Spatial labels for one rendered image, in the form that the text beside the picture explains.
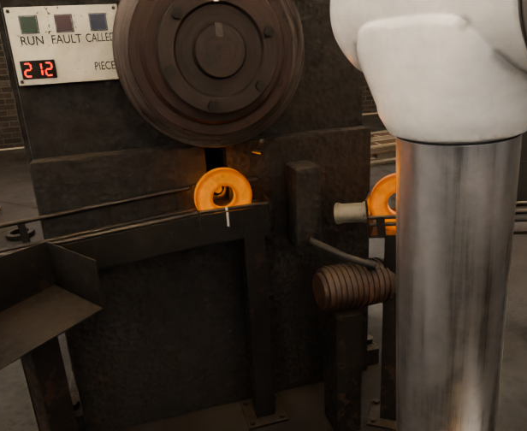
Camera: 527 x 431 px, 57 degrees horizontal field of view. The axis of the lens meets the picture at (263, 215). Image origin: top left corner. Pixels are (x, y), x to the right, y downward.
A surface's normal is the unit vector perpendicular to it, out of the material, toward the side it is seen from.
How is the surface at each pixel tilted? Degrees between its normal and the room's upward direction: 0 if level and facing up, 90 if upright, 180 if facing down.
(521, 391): 0
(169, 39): 90
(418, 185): 93
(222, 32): 90
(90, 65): 90
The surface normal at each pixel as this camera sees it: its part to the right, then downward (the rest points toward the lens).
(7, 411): -0.05, -0.94
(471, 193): -0.07, 0.36
